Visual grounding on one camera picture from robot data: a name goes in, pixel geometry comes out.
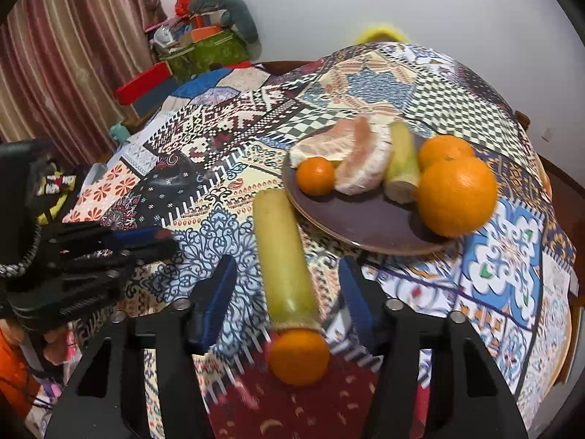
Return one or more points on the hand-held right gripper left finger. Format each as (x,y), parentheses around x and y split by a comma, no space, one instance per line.
(219,292)

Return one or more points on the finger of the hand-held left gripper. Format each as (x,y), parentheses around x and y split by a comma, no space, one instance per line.
(137,258)
(130,235)

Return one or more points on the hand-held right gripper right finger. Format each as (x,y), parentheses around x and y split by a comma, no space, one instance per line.
(354,292)

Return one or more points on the dark brown plate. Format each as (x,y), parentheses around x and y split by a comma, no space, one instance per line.
(365,228)

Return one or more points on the small orange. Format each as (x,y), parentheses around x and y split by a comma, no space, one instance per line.
(315,176)
(297,356)

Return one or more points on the large orange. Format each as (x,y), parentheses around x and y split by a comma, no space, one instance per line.
(457,196)

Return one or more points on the medium orange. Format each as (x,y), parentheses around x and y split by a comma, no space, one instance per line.
(443,148)

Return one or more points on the orange clothing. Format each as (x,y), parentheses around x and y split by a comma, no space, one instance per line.
(11,370)

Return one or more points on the teal plush toy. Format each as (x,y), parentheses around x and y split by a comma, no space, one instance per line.
(119,132)

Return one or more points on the patchwork tablecloth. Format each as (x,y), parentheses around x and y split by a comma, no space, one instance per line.
(205,155)

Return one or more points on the flat red box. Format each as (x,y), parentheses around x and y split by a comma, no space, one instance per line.
(141,84)

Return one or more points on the striped brown curtain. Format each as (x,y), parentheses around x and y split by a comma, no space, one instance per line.
(68,55)

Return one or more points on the green patterned box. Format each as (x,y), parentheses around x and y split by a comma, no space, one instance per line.
(215,52)

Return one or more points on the small white appliance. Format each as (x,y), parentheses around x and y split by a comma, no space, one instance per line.
(163,35)

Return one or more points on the orange box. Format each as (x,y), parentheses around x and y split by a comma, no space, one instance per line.
(204,33)

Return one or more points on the red bag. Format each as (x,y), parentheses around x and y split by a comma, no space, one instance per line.
(185,3)

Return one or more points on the wooden chair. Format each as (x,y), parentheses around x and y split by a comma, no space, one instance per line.
(522,120)

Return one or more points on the grey plush pillow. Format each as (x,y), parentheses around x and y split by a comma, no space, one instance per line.
(242,18)

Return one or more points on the yellow fuzzy item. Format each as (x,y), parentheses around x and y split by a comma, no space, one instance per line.
(381,35)

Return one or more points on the white wall outlet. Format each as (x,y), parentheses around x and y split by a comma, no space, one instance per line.
(547,135)

